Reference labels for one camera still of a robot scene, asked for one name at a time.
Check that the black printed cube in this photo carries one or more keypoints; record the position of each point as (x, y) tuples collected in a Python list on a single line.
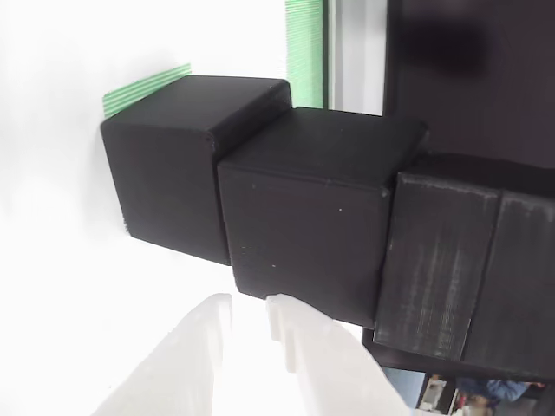
[(312, 225), (173, 173)]

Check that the black cube with patterned face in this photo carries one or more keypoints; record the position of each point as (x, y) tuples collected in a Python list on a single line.
[(459, 268)]

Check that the person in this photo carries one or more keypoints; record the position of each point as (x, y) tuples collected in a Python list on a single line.
[(494, 392)]

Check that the green striped square marker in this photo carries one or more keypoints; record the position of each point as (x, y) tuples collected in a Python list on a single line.
[(143, 91)]

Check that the green striped edge strip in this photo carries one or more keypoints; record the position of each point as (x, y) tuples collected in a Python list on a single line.
[(305, 52)]

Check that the black monitor screen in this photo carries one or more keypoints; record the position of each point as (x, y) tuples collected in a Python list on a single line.
[(468, 73)]

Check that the silver screen frame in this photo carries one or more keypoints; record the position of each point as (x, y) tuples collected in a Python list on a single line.
[(353, 56)]

